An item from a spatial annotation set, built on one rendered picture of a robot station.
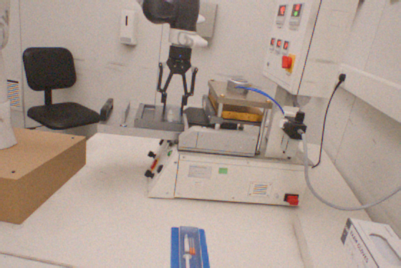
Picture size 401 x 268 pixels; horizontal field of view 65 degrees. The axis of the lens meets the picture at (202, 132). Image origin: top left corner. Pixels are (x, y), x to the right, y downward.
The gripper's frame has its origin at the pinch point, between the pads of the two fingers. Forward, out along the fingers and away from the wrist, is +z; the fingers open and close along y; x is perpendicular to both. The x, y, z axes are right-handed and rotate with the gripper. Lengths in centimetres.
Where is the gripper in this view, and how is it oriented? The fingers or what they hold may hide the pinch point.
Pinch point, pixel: (173, 104)
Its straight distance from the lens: 112.3
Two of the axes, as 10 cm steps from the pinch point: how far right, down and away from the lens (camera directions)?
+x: 1.0, 3.5, -9.3
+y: -9.8, -1.1, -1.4
